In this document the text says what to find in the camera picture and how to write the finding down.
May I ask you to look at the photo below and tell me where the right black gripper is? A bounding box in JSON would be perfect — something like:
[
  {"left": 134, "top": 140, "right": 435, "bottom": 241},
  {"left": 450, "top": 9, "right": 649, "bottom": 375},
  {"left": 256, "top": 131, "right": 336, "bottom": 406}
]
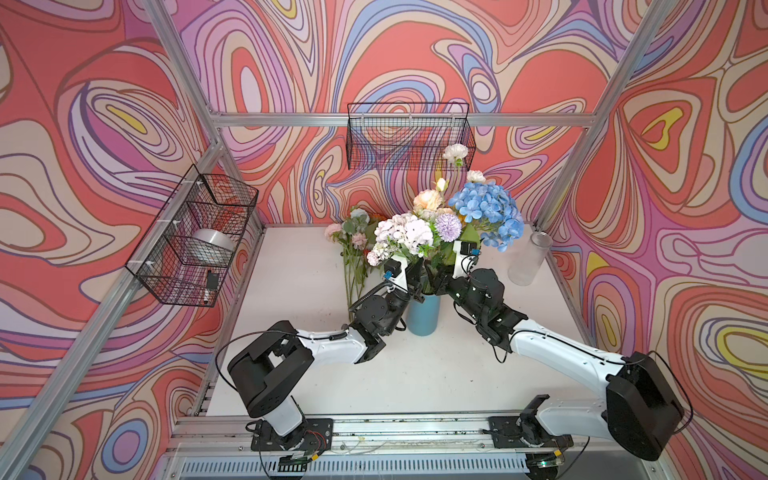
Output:
[{"left": 423, "top": 258, "right": 485, "bottom": 322}]

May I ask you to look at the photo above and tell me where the teal ceramic vase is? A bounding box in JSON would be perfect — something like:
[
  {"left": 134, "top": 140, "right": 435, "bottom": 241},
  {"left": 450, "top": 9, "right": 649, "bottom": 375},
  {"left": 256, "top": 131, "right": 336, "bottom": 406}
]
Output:
[{"left": 405, "top": 295, "right": 440, "bottom": 337}]

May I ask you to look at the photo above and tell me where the pink purple mixed bouquet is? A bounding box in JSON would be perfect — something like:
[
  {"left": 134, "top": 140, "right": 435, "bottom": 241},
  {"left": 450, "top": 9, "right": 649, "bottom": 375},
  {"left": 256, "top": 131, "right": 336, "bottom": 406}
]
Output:
[{"left": 365, "top": 209, "right": 464, "bottom": 289}]

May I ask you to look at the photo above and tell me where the peach rose leafy stem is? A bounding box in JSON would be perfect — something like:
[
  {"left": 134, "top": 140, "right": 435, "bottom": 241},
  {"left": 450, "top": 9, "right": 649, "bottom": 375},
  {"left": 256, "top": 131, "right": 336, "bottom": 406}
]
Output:
[{"left": 412, "top": 189, "right": 444, "bottom": 220}]

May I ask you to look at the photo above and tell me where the white poppy flower stem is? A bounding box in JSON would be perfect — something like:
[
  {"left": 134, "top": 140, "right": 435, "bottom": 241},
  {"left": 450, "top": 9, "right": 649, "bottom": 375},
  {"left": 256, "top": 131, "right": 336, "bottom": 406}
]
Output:
[{"left": 436, "top": 143, "right": 487, "bottom": 193}]

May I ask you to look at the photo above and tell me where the light blue hydrangea stem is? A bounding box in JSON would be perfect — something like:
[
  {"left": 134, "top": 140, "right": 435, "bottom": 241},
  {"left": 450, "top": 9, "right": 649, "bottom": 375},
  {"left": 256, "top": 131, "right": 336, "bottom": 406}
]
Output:
[{"left": 447, "top": 181, "right": 524, "bottom": 252}]

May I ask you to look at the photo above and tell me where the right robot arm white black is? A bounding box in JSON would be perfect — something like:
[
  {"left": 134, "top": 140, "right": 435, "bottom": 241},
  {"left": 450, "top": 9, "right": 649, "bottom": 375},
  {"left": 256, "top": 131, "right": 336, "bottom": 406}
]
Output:
[{"left": 440, "top": 268, "right": 684, "bottom": 461}]

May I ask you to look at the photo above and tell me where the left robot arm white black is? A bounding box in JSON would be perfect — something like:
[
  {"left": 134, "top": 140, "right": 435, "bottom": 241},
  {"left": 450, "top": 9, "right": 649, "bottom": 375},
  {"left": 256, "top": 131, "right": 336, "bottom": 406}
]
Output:
[{"left": 227, "top": 279, "right": 422, "bottom": 439}]

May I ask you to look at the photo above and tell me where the clear glass vase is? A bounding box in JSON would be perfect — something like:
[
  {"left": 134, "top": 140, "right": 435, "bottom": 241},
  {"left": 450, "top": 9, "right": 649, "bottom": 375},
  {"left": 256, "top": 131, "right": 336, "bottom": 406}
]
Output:
[{"left": 508, "top": 231, "right": 553, "bottom": 286}]

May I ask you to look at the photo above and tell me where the pink rose green bouquet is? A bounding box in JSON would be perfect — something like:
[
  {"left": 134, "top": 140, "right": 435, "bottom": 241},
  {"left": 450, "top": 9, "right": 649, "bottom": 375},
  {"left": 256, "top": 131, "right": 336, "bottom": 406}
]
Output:
[{"left": 324, "top": 206, "right": 380, "bottom": 307}]

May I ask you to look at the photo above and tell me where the small black device in basket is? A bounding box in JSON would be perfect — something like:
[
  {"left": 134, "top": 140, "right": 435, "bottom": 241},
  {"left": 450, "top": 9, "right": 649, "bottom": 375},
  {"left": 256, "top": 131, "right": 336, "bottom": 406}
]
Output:
[{"left": 202, "top": 270, "right": 220, "bottom": 306}]

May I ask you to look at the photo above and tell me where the white tape roll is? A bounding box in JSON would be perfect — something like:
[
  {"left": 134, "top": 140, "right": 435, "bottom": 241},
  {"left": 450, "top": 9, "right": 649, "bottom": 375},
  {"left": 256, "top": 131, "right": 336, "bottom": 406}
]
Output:
[{"left": 188, "top": 228, "right": 235, "bottom": 266}]

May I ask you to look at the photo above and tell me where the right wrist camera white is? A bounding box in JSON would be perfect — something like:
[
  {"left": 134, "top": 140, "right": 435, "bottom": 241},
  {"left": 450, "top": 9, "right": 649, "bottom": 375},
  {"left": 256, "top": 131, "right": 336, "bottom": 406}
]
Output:
[{"left": 453, "top": 240, "right": 480, "bottom": 278}]

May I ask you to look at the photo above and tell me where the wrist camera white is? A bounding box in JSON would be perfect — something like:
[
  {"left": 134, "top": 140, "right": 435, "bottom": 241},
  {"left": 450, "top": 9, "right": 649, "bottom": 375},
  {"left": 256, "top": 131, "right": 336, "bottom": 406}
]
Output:
[
  {"left": 383, "top": 255, "right": 408, "bottom": 291},
  {"left": 453, "top": 240, "right": 480, "bottom": 278}
]

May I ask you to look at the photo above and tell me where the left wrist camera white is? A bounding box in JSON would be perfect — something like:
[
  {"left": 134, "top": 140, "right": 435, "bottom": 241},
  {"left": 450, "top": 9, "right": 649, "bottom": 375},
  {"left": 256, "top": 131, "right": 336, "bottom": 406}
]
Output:
[{"left": 383, "top": 255, "right": 408, "bottom": 291}]

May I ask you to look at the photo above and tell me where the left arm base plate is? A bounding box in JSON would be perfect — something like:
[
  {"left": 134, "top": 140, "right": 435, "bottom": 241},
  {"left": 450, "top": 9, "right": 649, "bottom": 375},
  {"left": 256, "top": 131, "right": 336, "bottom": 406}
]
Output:
[{"left": 245, "top": 418, "right": 334, "bottom": 454}]

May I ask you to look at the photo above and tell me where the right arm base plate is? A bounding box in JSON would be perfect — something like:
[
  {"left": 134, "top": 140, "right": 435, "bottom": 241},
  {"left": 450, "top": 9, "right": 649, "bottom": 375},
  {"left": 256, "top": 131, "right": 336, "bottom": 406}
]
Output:
[{"left": 481, "top": 394, "right": 574, "bottom": 451}]

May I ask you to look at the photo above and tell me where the black wire basket back wall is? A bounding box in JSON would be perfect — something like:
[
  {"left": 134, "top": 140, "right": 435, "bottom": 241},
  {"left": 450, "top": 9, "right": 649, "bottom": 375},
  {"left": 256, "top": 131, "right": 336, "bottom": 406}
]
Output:
[{"left": 346, "top": 100, "right": 476, "bottom": 172}]

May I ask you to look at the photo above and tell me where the black wire basket wall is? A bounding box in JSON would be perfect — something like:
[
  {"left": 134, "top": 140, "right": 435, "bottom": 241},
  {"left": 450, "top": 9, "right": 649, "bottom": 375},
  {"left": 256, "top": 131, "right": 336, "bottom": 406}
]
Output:
[
  {"left": 346, "top": 100, "right": 476, "bottom": 172},
  {"left": 125, "top": 166, "right": 259, "bottom": 308}
]

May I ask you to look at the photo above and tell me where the aluminium front rail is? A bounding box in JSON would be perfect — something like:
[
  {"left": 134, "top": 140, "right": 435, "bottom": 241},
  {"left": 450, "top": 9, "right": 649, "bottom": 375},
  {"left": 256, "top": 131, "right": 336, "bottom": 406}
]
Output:
[{"left": 167, "top": 410, "right": 655, "bottom": 457}]

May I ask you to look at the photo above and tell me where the black wire basket left wall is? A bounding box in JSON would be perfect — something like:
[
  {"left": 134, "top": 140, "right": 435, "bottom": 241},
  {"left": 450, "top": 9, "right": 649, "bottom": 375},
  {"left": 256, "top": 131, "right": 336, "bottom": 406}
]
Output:
[{"left": 125, "top": 166, "right": 259, "bottom": 308}]

